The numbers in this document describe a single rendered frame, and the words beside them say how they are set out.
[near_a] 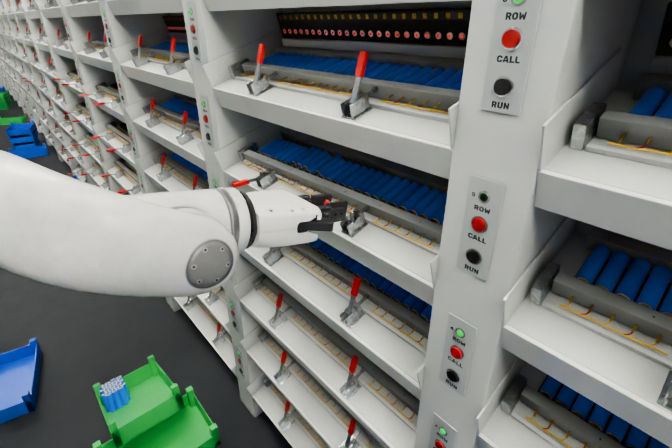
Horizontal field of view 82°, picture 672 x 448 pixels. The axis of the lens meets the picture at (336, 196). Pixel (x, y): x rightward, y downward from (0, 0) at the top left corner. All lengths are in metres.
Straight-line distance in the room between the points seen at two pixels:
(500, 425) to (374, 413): 0.30
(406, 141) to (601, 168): 0.21
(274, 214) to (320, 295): 0.37
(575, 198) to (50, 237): 0.44
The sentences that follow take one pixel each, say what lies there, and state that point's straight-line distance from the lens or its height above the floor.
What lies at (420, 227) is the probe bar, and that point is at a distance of 0.60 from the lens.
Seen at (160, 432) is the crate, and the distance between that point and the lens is 1.57.
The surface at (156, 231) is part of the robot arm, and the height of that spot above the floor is 1.06.
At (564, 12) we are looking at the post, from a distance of 0.40.
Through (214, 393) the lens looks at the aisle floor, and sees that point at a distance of 1.61.
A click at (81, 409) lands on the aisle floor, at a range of 1.75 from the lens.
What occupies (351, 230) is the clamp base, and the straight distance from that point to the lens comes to 0.63.
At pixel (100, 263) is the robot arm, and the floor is 1.05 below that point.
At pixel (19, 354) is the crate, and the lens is 2.05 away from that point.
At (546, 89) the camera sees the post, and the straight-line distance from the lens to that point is 0.41.
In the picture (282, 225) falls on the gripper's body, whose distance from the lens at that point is 0.48.
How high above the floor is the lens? 1.21
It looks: 24 degrees down
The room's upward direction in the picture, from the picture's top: straight up
